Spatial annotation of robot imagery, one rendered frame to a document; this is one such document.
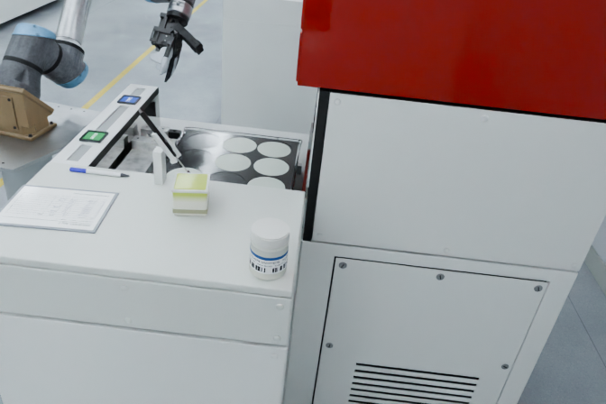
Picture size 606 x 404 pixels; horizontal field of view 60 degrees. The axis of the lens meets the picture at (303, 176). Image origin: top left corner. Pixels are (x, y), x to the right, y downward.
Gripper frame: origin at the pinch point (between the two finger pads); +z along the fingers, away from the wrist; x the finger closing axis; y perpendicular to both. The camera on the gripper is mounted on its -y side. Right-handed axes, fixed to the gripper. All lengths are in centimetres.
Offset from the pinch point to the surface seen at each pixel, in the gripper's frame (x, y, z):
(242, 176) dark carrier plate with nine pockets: 15.4, -33.5, 29.1
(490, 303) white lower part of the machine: 11, -105, 47
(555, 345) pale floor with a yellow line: -77, -165, 52
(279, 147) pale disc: 1.5, -39.9, 15.2
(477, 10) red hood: 61, -77, -4
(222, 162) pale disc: 11.0, -26.5, 25.7
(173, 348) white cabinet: 43, -33, 72
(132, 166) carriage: 12.8, -3.1, 32.7
